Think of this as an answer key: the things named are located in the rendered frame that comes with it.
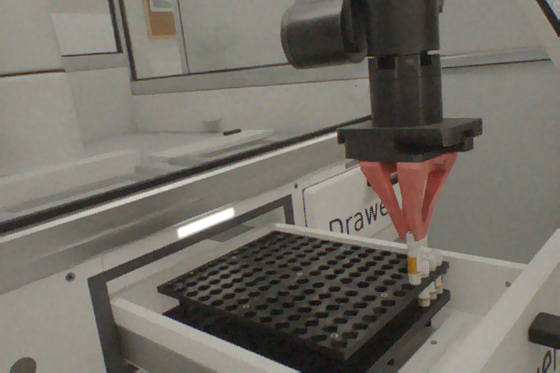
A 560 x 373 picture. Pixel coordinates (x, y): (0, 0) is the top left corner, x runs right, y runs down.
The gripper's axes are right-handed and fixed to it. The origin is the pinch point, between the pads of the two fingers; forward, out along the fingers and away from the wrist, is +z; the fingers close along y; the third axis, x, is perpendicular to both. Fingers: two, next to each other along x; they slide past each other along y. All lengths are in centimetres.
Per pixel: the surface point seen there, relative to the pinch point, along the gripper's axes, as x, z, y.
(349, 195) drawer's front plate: 21.5, 4.1, -22.3
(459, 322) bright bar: 4.4, 10.0, 1.9
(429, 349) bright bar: -1.0, 10.2, 1.6
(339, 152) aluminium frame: 21.8, -2.3, -23.8
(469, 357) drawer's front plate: -12.0, 2.7, 10.0
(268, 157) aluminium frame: 6.6, -4.3, -23.3
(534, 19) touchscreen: 80, -21, -15
